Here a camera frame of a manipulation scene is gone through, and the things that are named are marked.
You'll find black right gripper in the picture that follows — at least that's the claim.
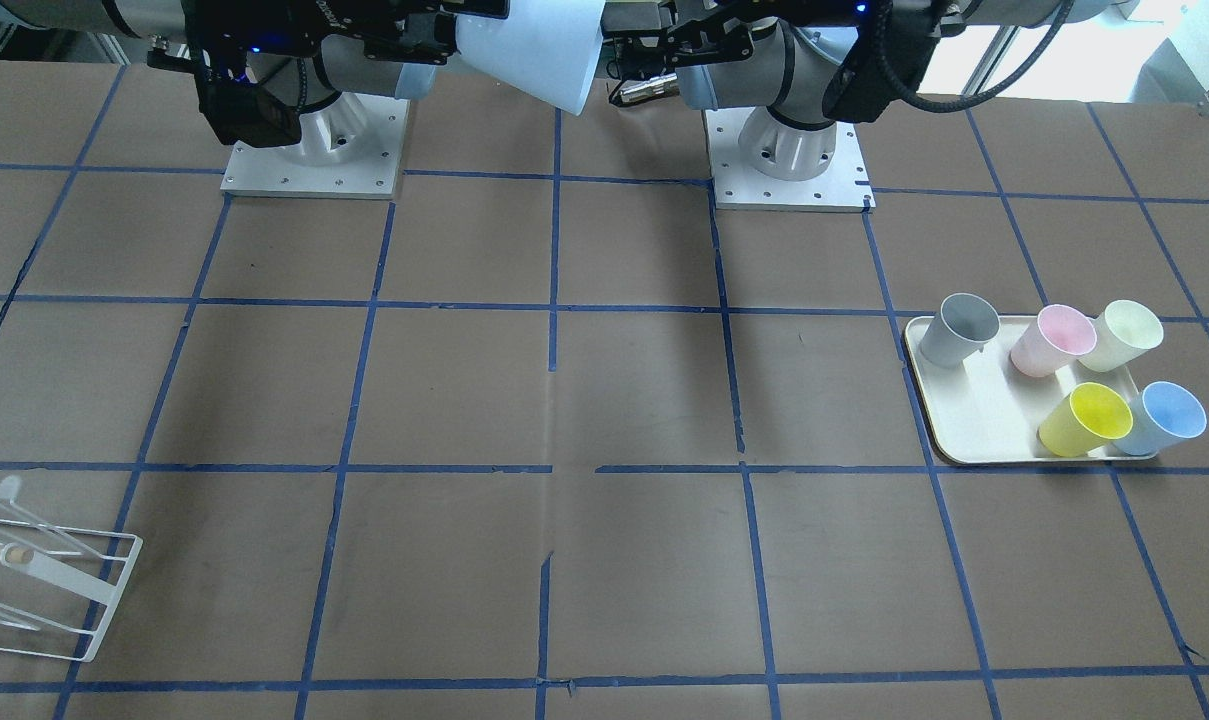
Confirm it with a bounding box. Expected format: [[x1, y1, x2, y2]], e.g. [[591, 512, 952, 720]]
[[183, 1, 511, 66]]

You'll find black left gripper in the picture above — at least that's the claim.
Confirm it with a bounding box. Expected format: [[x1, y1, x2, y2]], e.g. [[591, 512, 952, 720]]
[[601, 1, 950, 60]]

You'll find light blue plastic cup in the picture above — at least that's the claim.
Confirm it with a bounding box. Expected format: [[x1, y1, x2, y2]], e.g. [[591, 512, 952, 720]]
[[456, 1, 607, 115]]

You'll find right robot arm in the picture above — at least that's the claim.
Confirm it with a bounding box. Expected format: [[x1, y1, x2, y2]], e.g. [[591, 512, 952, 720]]
[[0, 1, 511, 149]]

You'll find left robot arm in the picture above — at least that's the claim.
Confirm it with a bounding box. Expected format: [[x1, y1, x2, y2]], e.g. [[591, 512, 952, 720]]
[[601, 1, 1106, 181]]

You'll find grey plastic cup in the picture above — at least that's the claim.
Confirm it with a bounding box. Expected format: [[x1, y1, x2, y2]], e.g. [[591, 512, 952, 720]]
[[920, 292, 1001, 368]]

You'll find pink plastic cup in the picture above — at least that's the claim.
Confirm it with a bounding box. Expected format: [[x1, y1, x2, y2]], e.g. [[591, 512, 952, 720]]
[[1008, 304, 1098, 378]]

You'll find cream plastic cup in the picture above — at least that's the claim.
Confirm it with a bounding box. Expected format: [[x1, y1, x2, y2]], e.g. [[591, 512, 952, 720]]
[[1078, 300, 1165, 372]]

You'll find yellow plastic cup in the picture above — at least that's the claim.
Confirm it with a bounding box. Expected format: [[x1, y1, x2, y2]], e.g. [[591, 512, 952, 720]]
[[1037, 382, 1134, 457]]

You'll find silver flashlight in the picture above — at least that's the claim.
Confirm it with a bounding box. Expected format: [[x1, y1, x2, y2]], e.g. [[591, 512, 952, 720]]
[[608, 72, 679, 109]]

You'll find beige plastic tray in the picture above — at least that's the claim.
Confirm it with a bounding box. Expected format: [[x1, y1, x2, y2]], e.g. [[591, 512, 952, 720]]
[[904, 315, 1143, 465]]

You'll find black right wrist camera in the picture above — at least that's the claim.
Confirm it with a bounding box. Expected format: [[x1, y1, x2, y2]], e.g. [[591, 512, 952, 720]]
[[193, 70, 302, 149]]

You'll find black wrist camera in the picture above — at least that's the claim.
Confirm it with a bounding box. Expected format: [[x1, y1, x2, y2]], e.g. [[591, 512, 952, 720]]
[[822, 24, 919, 124], [193, 70, 302, 149]]

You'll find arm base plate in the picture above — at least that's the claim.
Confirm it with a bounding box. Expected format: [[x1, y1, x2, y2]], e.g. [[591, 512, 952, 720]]
[[220, 94, 411, 201], [702, 108, 875, 213]]

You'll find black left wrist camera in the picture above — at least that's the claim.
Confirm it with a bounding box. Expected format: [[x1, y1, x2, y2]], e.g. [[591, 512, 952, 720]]
[[822, 24, 919, 124]]

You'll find black braided cable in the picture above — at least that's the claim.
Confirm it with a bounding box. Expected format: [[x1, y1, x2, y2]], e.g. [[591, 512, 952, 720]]
[[864, 0, 1077, 114]]

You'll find white wire cup rack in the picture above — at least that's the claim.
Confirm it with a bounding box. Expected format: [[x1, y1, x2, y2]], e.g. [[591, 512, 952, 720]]
[[0, 475, 144, 664]]

